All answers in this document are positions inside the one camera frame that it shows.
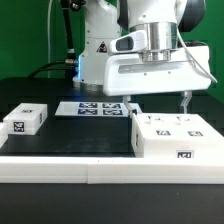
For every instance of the white cabinet body box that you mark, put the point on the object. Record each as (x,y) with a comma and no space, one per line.
(178,147)

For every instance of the white marker base sheet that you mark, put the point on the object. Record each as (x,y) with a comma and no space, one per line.
(92,109)

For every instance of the white cabinet door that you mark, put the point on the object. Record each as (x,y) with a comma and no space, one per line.
(153,126)
(192,125)

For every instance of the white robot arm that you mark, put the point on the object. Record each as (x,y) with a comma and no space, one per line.
(92,24)

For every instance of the white cabinet top block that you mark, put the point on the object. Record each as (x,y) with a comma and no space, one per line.
(26,118)

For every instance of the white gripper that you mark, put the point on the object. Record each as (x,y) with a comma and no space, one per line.
(127,74)

